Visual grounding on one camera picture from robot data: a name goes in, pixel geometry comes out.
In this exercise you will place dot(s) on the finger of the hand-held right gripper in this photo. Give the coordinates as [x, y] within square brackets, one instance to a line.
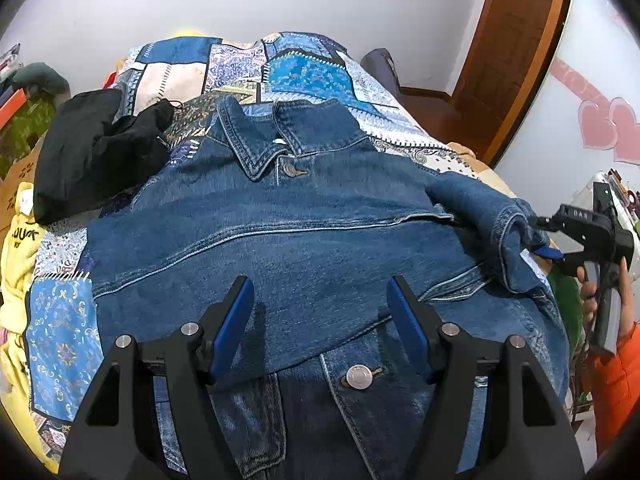
[550, 253]
[550, 222]

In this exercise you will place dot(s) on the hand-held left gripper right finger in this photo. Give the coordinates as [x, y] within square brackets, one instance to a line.
[407, 321]

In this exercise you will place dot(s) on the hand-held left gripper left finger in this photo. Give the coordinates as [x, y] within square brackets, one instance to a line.
[231, 320]

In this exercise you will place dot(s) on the blue denim jacket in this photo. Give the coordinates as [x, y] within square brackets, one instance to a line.
[300, 240]

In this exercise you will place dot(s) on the person's right forearm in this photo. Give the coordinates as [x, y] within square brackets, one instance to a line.
[620, 390]

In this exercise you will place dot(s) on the person's right hand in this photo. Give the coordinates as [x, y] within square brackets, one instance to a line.
[588, 292]

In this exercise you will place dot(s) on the brown wooden door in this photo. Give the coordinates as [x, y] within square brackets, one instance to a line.
[515, 35]

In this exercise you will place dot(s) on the black garment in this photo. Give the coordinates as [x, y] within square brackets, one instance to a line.
[90, 160]

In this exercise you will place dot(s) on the yellow printed garment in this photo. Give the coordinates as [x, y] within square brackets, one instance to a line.
[20, 255]

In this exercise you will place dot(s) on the blue patchwork blanket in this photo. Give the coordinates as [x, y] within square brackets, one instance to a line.
[300, 70]

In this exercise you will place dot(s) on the pile of sundries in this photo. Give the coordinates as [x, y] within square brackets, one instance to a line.
[9, 62]

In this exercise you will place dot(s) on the pink heart wall stickers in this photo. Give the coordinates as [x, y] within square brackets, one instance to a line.
[605, 120]

